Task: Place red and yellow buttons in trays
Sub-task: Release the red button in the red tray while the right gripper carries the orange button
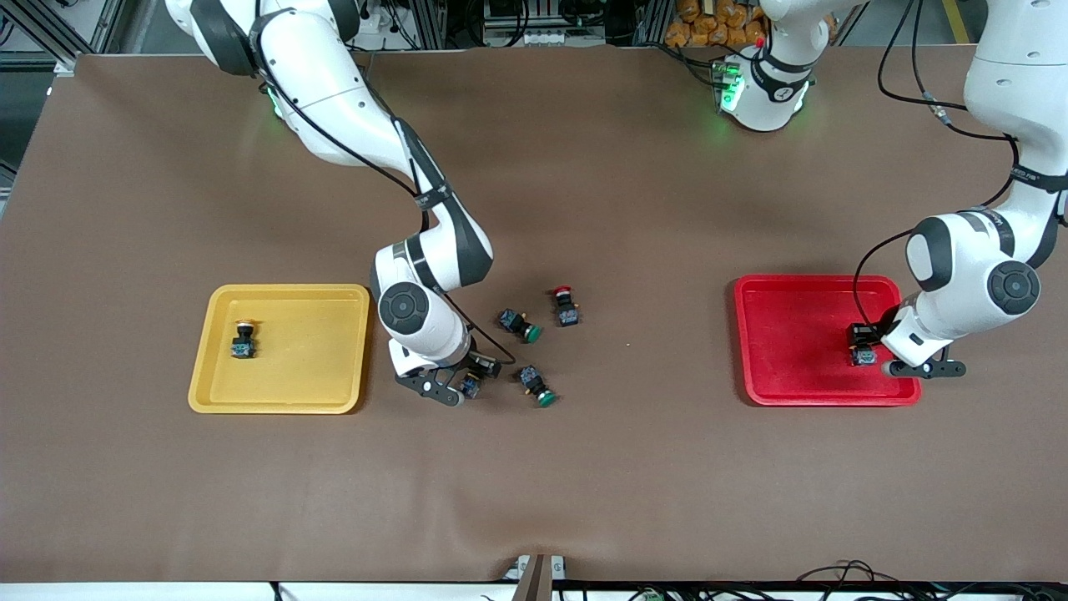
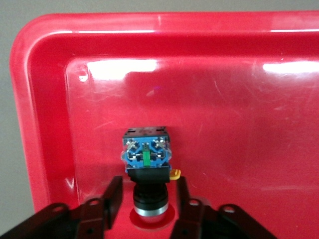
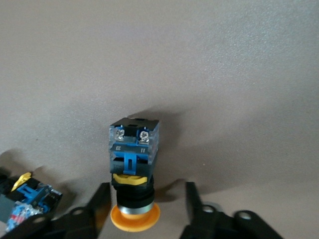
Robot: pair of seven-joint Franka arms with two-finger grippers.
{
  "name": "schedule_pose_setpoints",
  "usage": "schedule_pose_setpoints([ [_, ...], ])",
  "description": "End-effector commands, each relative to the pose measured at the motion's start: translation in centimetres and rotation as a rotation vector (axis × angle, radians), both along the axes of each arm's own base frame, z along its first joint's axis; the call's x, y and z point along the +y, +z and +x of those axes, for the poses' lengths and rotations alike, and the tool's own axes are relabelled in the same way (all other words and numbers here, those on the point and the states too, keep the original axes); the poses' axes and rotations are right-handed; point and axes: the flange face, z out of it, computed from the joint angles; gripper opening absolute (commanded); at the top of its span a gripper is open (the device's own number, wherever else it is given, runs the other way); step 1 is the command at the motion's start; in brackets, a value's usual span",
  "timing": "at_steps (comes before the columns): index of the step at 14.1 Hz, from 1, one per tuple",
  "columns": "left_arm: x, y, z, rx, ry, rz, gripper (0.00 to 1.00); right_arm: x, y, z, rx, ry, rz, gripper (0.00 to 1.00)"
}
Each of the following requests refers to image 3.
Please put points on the brown table mat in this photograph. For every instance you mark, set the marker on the brown table mat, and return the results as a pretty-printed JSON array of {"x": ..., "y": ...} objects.
[{"x": 199, "y": 74}]

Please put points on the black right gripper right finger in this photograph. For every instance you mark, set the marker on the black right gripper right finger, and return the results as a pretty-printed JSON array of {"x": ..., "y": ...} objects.
[{"x": 197, "y": 211}]

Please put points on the yellow mushroom push button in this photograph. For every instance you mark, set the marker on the yellow mushroom push button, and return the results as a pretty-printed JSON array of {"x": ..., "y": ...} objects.
[{"x": 133, "y": 154}]

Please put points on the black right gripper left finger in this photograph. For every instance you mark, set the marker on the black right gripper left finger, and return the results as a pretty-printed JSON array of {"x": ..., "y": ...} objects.
[{"x": 99, "y": 206}]

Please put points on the green mushroom push button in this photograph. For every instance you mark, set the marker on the green mushroom push button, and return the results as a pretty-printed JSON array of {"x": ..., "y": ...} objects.
[{"x": 30, "y": 196}]

